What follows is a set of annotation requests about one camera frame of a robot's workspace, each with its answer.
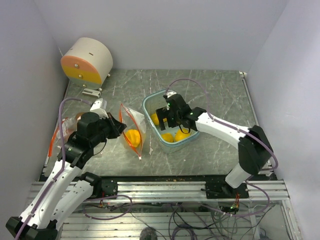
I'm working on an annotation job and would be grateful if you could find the yellow mango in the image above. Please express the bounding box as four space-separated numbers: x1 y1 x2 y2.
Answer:
150 113 160 126

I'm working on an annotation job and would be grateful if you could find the blue green plastic basket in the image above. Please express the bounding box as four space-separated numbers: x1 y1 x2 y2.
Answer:
142 89 200 154

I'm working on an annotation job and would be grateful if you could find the clear zip bag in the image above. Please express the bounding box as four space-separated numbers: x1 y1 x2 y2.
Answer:
118 103 147 161
47 116 78 158

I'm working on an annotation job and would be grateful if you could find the yellow pear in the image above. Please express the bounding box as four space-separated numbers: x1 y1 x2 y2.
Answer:
161 133 174 143

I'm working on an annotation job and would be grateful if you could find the yellow bell pepper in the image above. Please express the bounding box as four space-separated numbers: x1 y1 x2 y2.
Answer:
174 129 191 142

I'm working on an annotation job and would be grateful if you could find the clear zip top bag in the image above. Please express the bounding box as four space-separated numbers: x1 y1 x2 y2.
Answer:
47 116 78 158

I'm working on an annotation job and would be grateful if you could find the yellow lemon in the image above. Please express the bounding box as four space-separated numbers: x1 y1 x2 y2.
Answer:
124 129 141 148

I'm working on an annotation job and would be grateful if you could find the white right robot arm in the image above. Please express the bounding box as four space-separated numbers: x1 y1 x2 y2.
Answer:
155 92 274 198

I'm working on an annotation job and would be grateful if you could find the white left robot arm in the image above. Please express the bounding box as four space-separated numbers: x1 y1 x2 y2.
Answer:
5 112 127 240

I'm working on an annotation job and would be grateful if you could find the small white metal block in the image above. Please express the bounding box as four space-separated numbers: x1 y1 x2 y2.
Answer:
81 88 101 99

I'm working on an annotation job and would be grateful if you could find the round white drawer box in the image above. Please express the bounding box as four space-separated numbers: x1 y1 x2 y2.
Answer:
60 37 114 90

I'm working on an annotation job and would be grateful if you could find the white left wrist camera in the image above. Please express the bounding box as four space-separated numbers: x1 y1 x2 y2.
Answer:
89 98 108 119

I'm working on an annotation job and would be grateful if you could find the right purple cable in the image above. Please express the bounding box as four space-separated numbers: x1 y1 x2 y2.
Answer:
164 78 279 218

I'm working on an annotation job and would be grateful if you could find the purple cable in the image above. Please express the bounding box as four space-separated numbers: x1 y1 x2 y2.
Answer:
13 97 133 240
164 78 279 218

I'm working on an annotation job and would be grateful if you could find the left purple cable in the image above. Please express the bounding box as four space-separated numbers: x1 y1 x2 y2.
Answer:
13 97 133 240

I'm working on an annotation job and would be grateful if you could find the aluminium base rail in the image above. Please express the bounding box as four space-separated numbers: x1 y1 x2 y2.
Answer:
104 180 290 203

